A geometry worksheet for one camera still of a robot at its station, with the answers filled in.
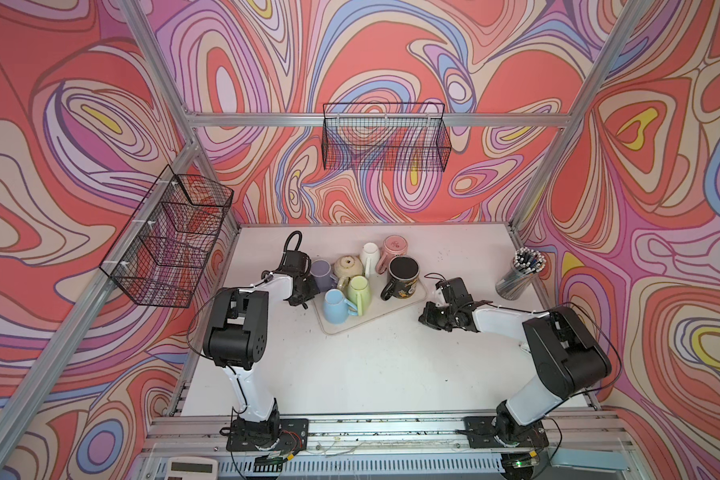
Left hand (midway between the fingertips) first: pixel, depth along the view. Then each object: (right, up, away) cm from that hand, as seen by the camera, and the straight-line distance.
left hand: (318, 289), depth 100 cm
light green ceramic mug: (+14, 0, -10) cm, 17 cm away
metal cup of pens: (+63, +9, -14) cm, 65 cm away
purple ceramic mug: (+2, +7, -4) cm, 8 cm away
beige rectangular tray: (+20, -6, -4) cm, 21 cm away
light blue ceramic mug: (+8, -4, -12) cm, 15 cm away
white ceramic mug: (+18, +11, -2) cm, 21 cm away
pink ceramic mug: (+25, +15, -1) cm, 29 cm away
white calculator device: (-23, -36, -34) cm, 55 cm away
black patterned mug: (+28, +5, -9) cm, 30 cm away
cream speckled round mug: (+10, +8, -4) cm, 13 cm away
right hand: (+34, -10, -6) cm, 36 cm away
